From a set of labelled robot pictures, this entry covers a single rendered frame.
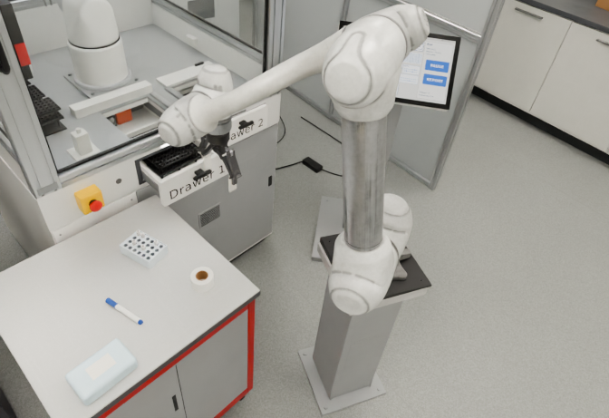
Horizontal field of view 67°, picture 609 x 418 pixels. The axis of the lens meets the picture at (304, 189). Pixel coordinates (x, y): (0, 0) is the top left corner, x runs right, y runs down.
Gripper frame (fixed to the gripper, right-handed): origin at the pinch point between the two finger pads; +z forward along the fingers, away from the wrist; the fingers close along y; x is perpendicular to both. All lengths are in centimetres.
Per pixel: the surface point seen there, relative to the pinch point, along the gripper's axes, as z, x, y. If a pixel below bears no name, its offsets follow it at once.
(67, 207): 4.5, 42.7, 24.1
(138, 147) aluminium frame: -6.7, 15.6, 23.9
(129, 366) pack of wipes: 12, 56, -33
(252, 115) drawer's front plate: -0.1, -34.2, 22.4
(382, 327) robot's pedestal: 41, -22, -64
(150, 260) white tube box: 11.6, 32.7, -6.6
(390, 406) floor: 91, -26, -78
